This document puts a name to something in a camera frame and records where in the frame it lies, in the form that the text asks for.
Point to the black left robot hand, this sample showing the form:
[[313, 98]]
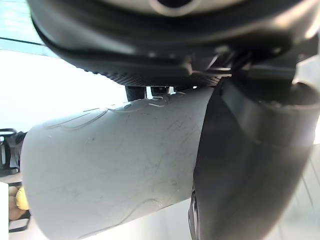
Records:
[[160, 47]]

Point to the silver robot leg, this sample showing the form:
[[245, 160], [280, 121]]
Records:
[[112, 162]]

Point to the yellow round object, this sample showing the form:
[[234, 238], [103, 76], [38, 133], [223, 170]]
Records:
[[22, 198]]

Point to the black frame stand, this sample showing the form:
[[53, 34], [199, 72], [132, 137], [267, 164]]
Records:
[[18, 223]]

